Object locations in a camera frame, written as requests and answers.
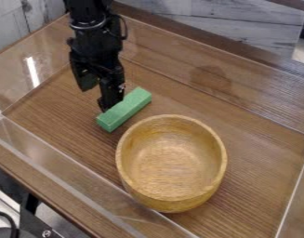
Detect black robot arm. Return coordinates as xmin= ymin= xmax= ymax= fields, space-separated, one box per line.
xmin=64 ymin=0 xmax=128 ymax=112

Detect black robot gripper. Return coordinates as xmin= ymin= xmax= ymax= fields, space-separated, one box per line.
xmin=67 ymin=14 xmax=128 ymax=112

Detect black metal table bracket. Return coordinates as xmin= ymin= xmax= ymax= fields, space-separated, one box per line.
xmin=20 ymin=193 xmax=63 ymax=238

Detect black cable under table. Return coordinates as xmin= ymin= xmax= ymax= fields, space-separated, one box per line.
xmin=0 ymin=210 xmax=20 ymax=238

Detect brown wooden bowl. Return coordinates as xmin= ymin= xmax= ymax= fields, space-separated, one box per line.
xmin=116 ymin=114 xmax=227 ymax=213

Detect clear acrylic tray wall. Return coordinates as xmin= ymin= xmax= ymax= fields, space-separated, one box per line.
xmin=0 ymin=114 xmax=199 ymax=238

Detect green rectangular block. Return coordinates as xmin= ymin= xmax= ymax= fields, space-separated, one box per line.
xmin=96 ymin=87 xmax=152 ymax=132

